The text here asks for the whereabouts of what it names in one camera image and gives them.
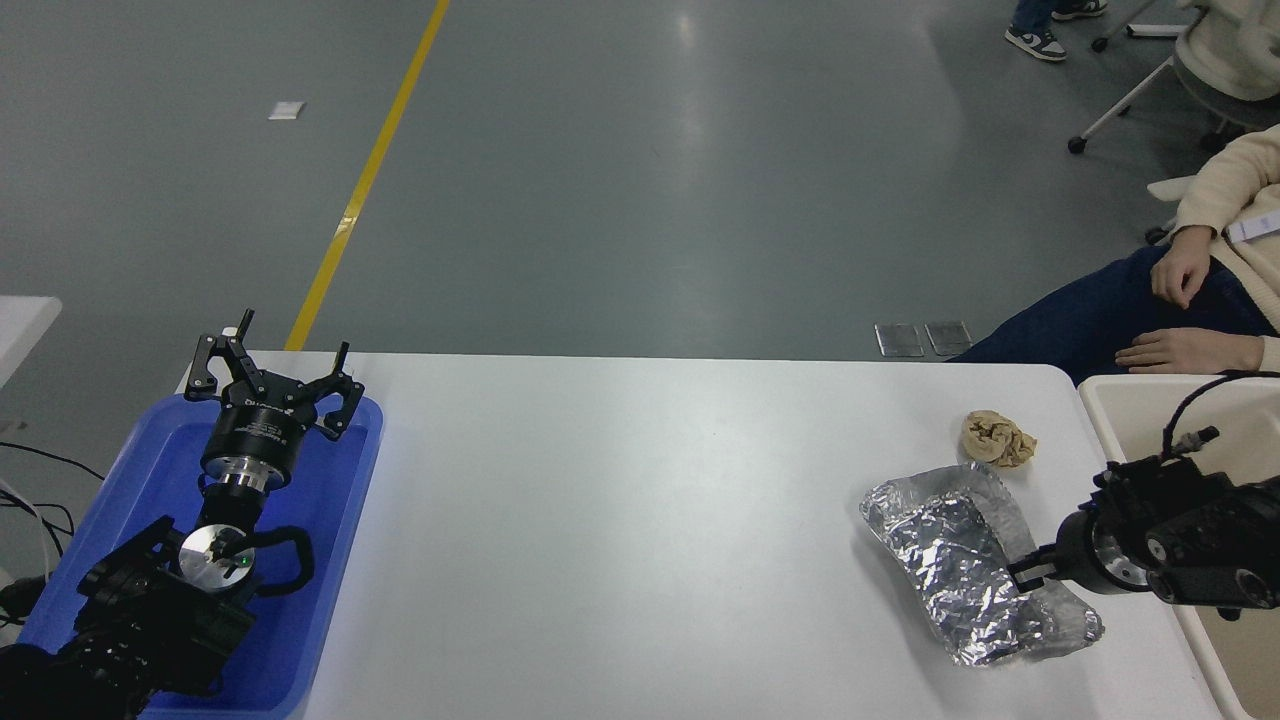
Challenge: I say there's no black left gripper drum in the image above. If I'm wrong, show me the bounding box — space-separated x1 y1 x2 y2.
203 372 321 473

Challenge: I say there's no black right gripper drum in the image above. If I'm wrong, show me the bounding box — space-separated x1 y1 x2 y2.
1050 506 1113 596

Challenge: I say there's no silver foil plate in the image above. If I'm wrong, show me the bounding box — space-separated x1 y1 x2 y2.
860 462 1107 668

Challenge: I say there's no tan paper ball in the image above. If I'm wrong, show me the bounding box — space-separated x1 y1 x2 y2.
962 410 1038 470

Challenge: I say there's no person's left hand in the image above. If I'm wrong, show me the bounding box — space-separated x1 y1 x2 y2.
1115 328 1264 377

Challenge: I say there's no person's right hand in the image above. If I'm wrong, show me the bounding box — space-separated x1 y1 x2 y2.
1150 225 1217 310

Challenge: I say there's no blue plastic tray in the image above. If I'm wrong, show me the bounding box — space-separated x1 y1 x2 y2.
18 392 386 719

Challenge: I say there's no large pale bin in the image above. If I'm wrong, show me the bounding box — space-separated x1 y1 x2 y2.
1078 375 1280 720

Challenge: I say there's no person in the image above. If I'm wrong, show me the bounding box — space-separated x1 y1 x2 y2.
1003 0 1109 63
950 122 1280 387
1175 0 1280 103

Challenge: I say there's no white name tag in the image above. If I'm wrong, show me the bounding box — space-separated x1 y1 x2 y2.
1225 211 1280 245

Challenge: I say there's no white office chair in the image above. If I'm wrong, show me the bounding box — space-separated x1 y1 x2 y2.
1066 0 1280 157

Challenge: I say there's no black cable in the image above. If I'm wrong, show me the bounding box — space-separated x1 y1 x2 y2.
0 487 77 559
0 440 106 482

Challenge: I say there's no black cable plug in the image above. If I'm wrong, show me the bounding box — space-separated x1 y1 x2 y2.
0 575 49 629

